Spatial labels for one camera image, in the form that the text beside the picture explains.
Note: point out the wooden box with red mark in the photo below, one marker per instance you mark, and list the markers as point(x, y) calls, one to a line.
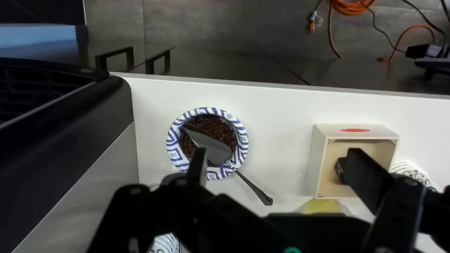
point(324, 159)

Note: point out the blue patterned paper bowl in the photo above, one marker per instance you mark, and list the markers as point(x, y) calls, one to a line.
point(238, 140)

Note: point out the black metal frame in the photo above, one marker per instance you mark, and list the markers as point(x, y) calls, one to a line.
point(115, 50)
point(160, 53)

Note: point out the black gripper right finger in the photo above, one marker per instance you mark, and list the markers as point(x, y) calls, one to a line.
point(380, 183)

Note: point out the black power adapter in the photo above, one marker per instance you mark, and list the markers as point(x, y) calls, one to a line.
point(424, 49)

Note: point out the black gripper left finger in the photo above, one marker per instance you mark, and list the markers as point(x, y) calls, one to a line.
point(198, 166)

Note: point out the black coffee machine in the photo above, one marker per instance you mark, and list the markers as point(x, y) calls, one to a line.
point(57, 140)

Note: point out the metal spoon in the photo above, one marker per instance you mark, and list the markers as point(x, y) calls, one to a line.
point(213, 147)

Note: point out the brown coffee grounds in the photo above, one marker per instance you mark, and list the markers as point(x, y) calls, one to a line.
point(216, 128)

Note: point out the patterned paper cup pile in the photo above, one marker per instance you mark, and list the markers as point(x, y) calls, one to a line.
point(164, 243)

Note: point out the upright patterned paper cup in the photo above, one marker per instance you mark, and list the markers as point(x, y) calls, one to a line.
point(413, 170)

